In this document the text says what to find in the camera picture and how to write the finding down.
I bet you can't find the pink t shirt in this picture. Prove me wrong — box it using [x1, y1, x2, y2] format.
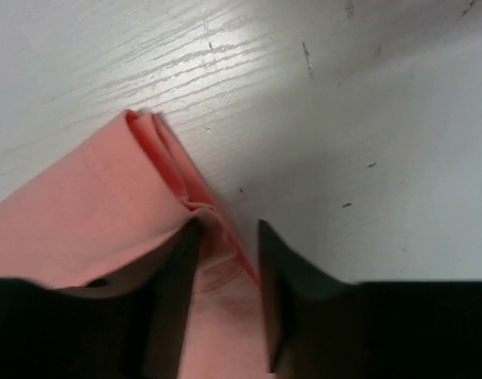
[0, 111, 269, 378]

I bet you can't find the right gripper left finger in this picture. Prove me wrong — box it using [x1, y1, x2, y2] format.
[0, 220, 202, 378]

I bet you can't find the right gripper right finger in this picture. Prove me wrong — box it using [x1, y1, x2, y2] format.
[258, 220, 482, 378]

